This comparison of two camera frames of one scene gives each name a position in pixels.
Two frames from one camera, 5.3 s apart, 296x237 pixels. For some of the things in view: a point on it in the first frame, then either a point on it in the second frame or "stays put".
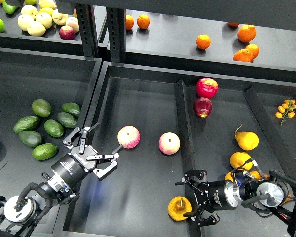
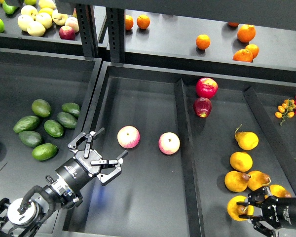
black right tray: x=168 y=121 stays put
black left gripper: x=73 y=167 -> x=77 y=172
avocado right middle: x=67 y=120 stays put
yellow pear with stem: x=178 y=206 -> x=235 y=210
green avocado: x=44 y=151 stays put
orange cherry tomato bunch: x=286 y=110 stays put
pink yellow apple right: x=169 y=143 stays put
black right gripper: x=215 y=196 -> x=280 y=213
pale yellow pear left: x=23 y=20 stays put
